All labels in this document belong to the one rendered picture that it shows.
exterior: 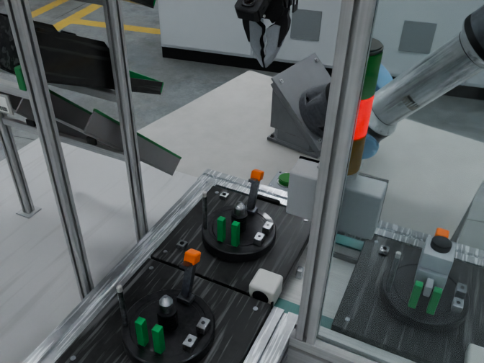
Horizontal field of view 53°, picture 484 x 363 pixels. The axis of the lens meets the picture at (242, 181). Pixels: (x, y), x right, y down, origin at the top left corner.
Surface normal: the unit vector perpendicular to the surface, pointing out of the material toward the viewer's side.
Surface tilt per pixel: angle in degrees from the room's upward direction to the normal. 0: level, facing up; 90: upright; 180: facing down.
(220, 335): 0
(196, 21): 90
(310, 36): 90
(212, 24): 90
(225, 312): 0
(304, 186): 90
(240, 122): 0
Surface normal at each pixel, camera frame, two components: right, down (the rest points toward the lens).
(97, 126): 0.81, 0.36
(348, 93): -0.43, 0.52
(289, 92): 0.58, -0.32
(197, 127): 0.02, -0.81
